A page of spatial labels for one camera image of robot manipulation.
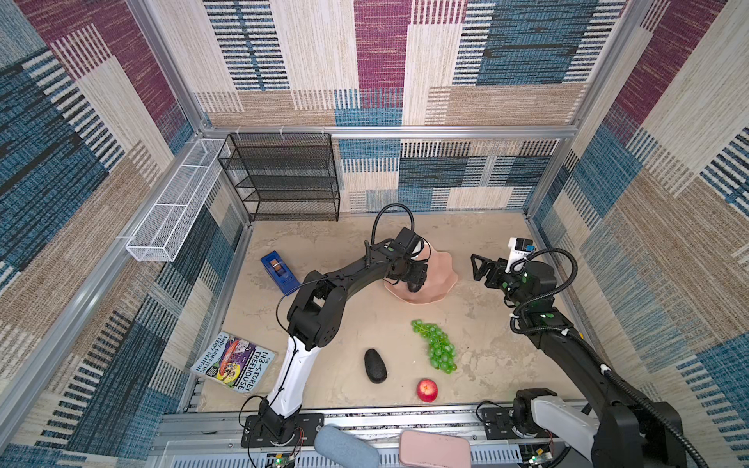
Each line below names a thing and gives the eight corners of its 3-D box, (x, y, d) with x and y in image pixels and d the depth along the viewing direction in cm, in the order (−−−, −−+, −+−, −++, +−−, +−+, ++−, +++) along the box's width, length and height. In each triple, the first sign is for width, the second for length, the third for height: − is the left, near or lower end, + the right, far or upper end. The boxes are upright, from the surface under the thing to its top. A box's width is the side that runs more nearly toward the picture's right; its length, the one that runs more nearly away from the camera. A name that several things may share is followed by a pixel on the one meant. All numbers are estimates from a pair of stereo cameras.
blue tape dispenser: (285, 296, 99) (280, 286, 94) (265, 267, 107) (260, 257, 102) (299, 288, 101) (295, 277, 96) (279, 260, 109) (274, 249, 104)
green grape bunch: (440, 379, 82) (443, 374, 79) (411, 327, 92) (412, 320, 89) (461, 367, 84) (465, 362, 81) (430, 318, 94) (432, 311, 90)
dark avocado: (373, 387, 81) (373, 383, 78) (360, 359, 86) (359, 354, 83) (389, 378, 83) (390, 373, 79) (375, 351, 87) (375, 345, 84)
